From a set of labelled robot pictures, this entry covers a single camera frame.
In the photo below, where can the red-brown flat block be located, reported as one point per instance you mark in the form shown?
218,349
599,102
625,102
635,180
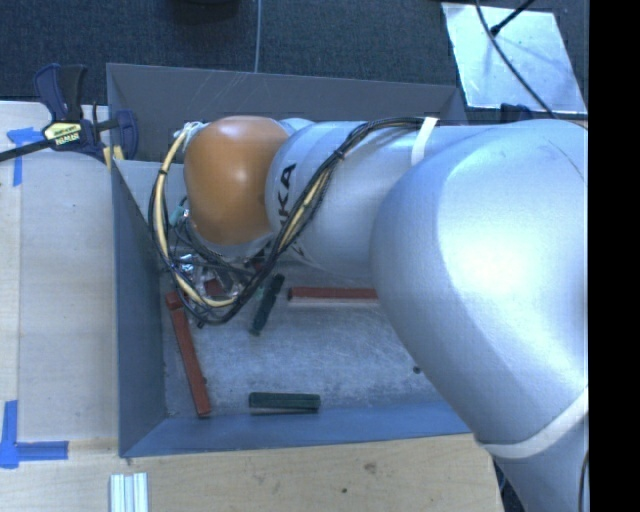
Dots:
330,293
190,355
214,287

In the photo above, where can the dark green flat block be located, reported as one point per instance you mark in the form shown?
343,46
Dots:
284,402
266,305

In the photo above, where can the pale wood flat board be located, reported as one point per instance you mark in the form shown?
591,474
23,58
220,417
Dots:
65,300

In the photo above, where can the grey metal bin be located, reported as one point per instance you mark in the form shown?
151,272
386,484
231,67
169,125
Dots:
310,360

